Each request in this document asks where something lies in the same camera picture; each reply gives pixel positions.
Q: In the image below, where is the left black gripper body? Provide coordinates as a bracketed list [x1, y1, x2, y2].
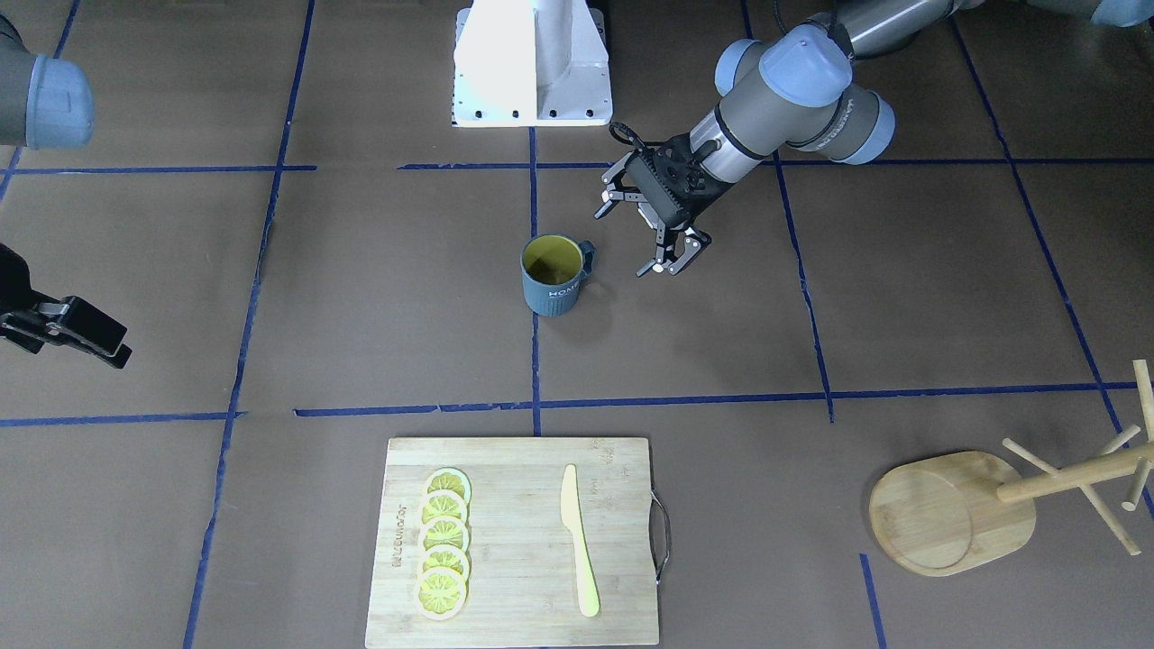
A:
[622, 135, 722, 233]

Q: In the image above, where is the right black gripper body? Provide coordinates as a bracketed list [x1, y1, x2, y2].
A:
[1, 243, 42, 348]

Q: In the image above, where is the dark blue mug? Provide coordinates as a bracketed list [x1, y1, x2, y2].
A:
[520, 233, 597, 318]

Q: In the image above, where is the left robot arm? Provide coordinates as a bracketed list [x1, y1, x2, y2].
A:
[595, 1, 975, 276]

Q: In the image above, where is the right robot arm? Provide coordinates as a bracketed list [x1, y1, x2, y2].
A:
[1, 16, 95, 353]

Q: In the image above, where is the wooden cup storage rack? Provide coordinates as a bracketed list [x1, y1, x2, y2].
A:
[868, 359, 1153, 579]

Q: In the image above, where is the yellow plastic knife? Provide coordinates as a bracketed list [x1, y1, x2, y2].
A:
[560, 463, 600, 617]

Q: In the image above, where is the lemon slice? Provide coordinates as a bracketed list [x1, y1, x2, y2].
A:
[417, 515, 471, 552]
[415, 567, 469, 621]
[420, 544, 472, 582]
[424, 467, 472, 503]
[420, 488, 469, 525]

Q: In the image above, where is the bamboo cutting board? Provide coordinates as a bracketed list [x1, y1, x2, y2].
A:
[364, 437, 660, 648]

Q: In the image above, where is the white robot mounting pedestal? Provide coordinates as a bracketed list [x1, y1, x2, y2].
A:
[451, 1, 613, 128]

